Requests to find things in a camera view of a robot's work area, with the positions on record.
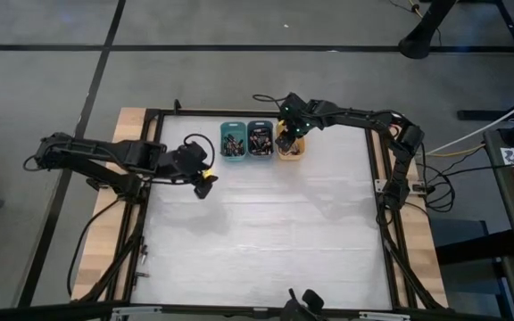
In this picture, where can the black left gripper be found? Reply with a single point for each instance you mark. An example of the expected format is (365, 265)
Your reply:
(201, 180)

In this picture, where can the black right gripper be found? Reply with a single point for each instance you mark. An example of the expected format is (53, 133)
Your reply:
(286, 139)

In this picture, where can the yellow plastic bin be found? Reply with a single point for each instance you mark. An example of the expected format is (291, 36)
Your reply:
(299, 153)

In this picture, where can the blue-grey plastic bin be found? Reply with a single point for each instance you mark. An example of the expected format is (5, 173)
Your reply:
(260, 125)

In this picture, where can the teal plastic bin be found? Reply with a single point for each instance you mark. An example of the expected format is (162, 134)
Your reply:
(233, 127)

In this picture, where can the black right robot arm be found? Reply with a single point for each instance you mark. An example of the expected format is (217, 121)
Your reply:
(373, 120)

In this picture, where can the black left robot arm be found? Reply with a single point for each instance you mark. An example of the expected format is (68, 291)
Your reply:
(105, 153)

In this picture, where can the wooden base board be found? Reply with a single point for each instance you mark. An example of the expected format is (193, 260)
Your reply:
(426, 267)
(101, 236)

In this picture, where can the black corner bracket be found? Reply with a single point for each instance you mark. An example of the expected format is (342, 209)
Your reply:
(176, 105)

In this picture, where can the metal base plate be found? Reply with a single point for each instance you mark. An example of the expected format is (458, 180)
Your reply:
(381, 185)

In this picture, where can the black diagonal frame strut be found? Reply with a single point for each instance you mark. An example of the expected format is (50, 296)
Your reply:
(118, 267)
(417, 285)

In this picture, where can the silver frame bracket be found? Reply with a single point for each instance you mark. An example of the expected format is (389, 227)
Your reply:
(136, 310)
(384, 316)

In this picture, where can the black floor stand post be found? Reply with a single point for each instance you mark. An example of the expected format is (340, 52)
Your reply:
(422, 31)

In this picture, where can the black desk leg frame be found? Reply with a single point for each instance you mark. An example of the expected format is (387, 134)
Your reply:
(484, 115)

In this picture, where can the black overhead frame bar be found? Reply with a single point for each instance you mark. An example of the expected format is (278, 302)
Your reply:
(38, 311)

